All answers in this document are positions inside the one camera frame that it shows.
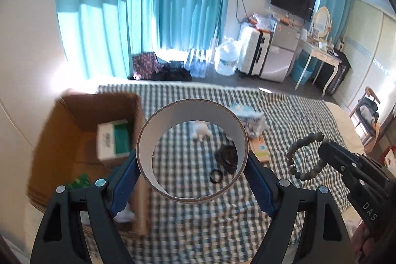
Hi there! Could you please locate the floral shopping bag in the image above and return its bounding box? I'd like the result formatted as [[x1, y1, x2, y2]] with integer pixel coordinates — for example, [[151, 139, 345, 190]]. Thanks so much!
[[132, 52, 162, 80]]

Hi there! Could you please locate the large water jug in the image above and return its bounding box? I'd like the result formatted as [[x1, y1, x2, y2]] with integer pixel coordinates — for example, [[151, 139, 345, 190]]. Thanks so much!
[[214, 38, 239, 76]]

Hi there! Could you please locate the silver mini fridge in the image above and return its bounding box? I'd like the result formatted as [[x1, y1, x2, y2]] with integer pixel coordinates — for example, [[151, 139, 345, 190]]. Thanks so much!
[[260, 23, 299, 82]]

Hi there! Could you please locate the blue flower tissue pack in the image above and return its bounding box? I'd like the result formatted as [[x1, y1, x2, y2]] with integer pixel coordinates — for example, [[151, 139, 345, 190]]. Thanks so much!
[[229, 102, 270, 139]]

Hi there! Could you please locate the pack of water bottles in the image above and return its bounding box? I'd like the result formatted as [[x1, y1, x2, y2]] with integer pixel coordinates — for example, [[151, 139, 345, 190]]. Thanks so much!
[[184, 49, 209, 78]]

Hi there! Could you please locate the green 999 medicine box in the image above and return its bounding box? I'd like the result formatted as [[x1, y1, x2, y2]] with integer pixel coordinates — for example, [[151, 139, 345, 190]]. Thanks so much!
[[97, 120, 132, 168]]

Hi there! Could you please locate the cardboard box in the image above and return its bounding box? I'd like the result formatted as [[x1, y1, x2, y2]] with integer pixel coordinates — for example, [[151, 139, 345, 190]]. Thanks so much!
[[27, 90, 151, 237]]

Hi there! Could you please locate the green snack packet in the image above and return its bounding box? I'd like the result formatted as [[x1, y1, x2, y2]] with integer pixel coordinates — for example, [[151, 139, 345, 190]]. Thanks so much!
[[68, 173, 90, 190]]

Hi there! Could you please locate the white suitcase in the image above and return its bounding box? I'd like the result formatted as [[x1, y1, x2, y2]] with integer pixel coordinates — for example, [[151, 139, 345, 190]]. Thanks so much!
[[237, 23, 271, 76]]

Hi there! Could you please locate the dark bead bracelet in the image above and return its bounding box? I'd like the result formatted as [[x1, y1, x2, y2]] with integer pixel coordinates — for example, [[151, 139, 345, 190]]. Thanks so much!
[[285, 131, 329, 182]]

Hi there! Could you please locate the wooden chair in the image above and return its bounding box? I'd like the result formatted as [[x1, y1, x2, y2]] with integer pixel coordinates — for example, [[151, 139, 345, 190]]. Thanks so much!
[[349, 86, 381, 150]]

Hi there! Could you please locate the orange white medicine box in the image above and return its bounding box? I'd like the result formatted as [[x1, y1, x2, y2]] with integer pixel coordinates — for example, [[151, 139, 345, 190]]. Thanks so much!
[[249, 134, 271, 164]]

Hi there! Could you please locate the masking tape roll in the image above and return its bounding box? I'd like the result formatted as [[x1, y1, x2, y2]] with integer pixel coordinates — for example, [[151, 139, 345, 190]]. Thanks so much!
[[137, 98, 250, 206]]

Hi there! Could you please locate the checkered bed sheet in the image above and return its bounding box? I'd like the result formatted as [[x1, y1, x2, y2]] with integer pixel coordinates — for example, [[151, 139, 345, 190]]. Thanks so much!
[[83, 82, 354, 264]]

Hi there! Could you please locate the black clothes pile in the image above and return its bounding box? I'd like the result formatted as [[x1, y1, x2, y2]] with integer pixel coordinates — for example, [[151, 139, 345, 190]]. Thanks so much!
[[152, 64, 192, 82]]

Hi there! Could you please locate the white dressing table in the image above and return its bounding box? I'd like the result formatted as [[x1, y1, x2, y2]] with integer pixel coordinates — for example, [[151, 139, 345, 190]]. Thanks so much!
[[293, 41, 343, 97]]

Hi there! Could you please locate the oval vanity mirror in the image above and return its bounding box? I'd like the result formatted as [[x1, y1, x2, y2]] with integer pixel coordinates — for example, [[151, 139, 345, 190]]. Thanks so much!
[[312, 6, 332, 38]]

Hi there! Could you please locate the person right hand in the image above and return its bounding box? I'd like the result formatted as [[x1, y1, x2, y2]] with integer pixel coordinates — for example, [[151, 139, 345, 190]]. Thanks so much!
[[350, 222, 384, 263]]

